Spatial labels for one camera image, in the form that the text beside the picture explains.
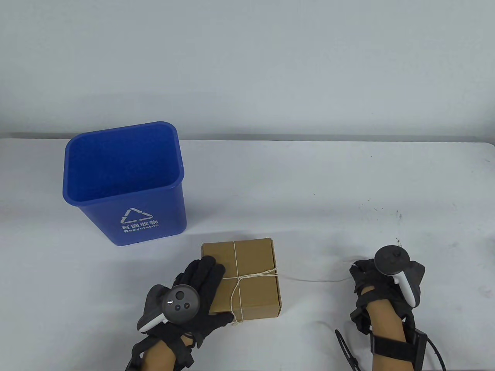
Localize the person's right hand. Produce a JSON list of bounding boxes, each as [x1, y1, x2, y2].
[[349, 260, 426, 333]]

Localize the person's left hand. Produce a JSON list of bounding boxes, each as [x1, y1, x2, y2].
[[137, 256, 236, 348]]

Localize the white twine knot string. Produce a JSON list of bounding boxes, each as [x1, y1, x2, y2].
[[228, 240, 358, 325]]

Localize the brown cardboard box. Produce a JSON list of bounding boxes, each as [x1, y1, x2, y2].
[[201, 238, 283, 321]]

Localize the person's left forearm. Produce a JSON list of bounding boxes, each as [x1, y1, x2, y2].
[[141, 336, 192, 371]]

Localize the person's right forearm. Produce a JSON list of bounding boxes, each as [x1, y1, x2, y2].
[[364, 300, 410, 371]]

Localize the black right wrist box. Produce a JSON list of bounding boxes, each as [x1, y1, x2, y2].
[[406, 328, 429, 371]]

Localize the black wrist box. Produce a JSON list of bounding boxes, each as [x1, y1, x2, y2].
[[125, 344, 145, 371], [406, 328, 429, 371]]

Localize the black left wrist box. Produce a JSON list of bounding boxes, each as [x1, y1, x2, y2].
[[125, 344, 145, 371]]

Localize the grey right hand controller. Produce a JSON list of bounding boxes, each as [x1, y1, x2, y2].
[[374, 245, 418, 308]]

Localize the grey hand controller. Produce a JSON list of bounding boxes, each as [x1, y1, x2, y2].
[[137, 284, 200, 332], [374, 245, 418, 308]]

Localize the grey left hand controller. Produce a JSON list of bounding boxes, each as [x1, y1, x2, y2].
[[137, 284, 200, 332]]

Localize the blue plastic recycling bin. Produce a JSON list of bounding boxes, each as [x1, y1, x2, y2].
[[63, 121, 187, 247]]

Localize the thin black cable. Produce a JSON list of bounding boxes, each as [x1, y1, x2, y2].
[[335, 329, 358, 371]]

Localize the black right wrist strap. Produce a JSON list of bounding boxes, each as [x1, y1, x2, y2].
[[370, 336, 416, 362]]

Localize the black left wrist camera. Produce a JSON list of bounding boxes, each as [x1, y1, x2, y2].
[[172, 340, 194, 369]]

